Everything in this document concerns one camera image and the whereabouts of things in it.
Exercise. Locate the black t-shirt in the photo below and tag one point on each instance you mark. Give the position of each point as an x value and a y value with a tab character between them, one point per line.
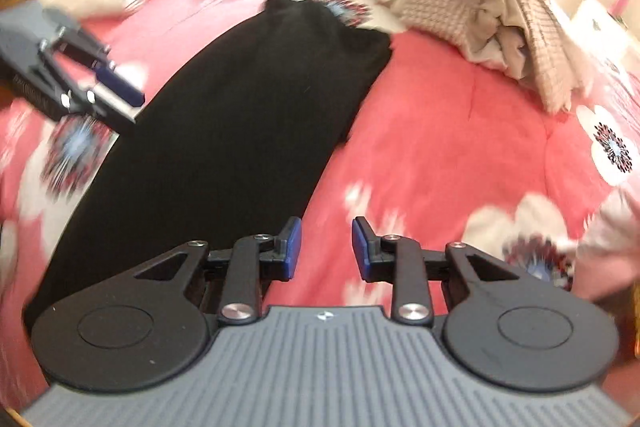
225	117

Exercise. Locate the cream nightstand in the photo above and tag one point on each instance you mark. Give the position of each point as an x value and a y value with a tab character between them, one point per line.
595	24

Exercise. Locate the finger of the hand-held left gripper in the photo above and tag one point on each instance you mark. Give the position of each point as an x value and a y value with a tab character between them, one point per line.
100	109
120	82

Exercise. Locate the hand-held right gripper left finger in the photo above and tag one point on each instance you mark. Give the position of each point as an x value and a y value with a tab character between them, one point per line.
294	252

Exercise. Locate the red floral blanket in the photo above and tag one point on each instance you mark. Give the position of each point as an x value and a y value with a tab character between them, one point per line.
450	132

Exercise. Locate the pink cup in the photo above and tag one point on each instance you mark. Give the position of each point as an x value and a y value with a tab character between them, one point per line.
621	3

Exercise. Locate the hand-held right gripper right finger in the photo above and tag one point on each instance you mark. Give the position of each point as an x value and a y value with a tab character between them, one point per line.
361	252

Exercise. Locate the white garment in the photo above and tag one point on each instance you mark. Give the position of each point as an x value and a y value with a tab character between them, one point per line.
510	57

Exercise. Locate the pink quilt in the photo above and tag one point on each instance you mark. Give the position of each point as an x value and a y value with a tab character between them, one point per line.
610	247

